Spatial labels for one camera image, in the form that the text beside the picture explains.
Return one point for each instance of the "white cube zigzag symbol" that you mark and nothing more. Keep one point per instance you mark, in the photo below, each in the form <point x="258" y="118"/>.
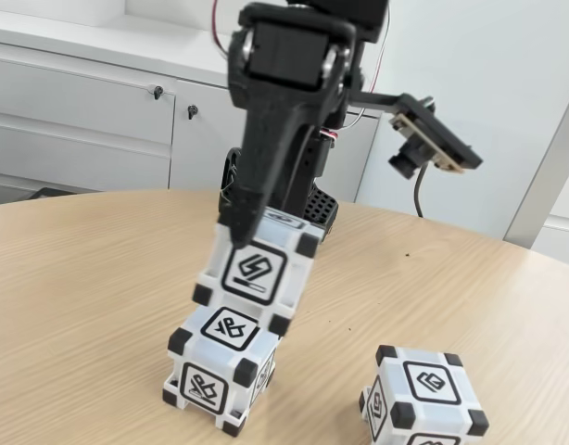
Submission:
<point x="256" y="273"/>

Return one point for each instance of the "white cube house symbol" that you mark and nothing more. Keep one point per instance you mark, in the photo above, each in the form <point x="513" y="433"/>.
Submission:
<point x="433" y="385"/>

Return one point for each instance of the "small cabinet key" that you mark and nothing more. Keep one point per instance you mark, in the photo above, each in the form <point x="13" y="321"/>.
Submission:
<point x="192" y="112"/>
<point x="158" y="92"/>

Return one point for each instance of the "white cabinet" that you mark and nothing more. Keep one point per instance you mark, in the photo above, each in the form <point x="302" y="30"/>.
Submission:
<point x="80" y="120"/>

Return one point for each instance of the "white cube crossed-loop symbol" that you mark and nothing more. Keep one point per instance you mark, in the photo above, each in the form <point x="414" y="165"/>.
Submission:
<point x="206" y="389"/>

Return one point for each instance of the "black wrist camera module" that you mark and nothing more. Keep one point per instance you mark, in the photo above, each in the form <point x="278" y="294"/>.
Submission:
<point x="433" y="134"/>

